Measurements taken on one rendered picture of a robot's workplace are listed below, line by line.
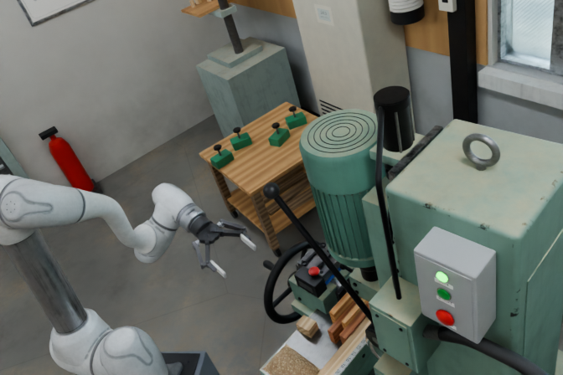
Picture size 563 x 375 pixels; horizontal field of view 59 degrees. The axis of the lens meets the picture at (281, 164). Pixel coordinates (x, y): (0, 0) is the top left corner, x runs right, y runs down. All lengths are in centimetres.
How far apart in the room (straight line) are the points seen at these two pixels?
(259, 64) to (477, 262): 275
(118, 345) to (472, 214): 119
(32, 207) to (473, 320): 100
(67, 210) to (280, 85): 235
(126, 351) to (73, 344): 19
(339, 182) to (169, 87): 331
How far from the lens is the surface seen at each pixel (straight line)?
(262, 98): 345
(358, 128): 100
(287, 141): 280
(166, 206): 179
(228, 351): 262
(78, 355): 178
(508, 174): 84
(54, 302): 168
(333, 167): 94
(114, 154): 419
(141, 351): 167
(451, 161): 86
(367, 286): 128
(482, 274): 76
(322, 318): 145
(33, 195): 135
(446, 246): 78
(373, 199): 96
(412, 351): 99
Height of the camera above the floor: 206
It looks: 35 degrees down
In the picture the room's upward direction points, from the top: 18 degrees counter-clockwise
